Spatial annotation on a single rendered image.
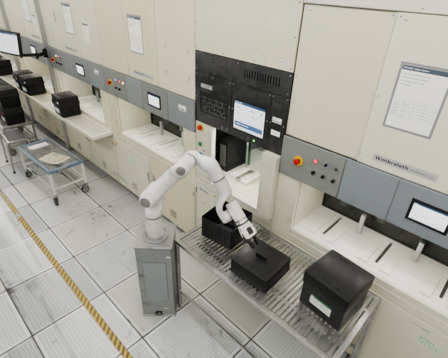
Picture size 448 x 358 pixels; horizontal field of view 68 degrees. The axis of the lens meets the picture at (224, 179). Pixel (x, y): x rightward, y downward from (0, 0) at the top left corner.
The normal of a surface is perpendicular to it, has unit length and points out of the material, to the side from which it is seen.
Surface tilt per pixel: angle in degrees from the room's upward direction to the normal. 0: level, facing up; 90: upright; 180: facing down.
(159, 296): 90
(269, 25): 88
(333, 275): 0
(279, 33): 89
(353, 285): 0
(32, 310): 0
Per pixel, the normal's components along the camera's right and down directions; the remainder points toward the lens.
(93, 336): 0.04, -0.85
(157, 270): 0.01, 0.52
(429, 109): -0.70, 0.35
